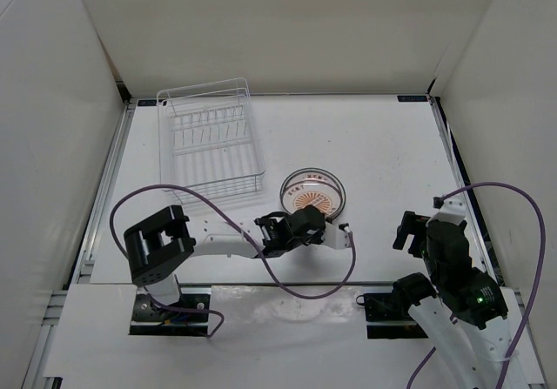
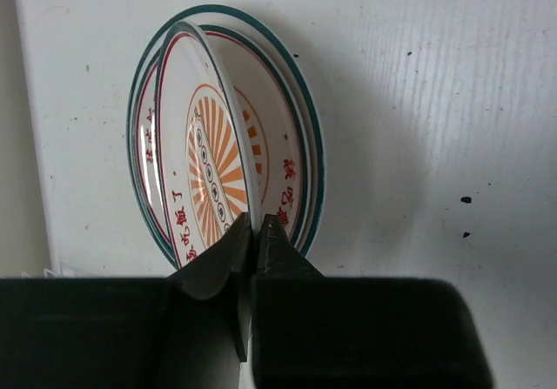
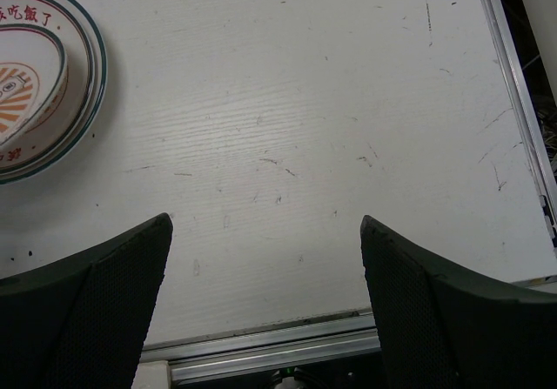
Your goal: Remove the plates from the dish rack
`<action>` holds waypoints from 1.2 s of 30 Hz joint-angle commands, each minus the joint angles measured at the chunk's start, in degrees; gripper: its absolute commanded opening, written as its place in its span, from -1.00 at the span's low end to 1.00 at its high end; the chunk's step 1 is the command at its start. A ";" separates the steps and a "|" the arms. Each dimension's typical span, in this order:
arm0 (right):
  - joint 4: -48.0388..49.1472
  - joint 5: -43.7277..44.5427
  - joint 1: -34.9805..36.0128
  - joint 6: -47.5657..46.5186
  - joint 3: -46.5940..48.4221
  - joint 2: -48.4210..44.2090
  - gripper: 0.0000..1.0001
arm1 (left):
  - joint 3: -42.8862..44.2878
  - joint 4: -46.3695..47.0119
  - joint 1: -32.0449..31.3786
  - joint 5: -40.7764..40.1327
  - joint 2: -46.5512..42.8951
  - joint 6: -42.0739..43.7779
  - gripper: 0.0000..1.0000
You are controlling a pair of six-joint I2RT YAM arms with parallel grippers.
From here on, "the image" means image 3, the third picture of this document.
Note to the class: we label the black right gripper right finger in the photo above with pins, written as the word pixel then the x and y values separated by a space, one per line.
pixel 441 325

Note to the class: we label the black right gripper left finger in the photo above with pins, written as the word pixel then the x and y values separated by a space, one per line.
pixel 81 322

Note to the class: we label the white plate with dark rim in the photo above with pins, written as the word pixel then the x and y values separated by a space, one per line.
pixel 98 102

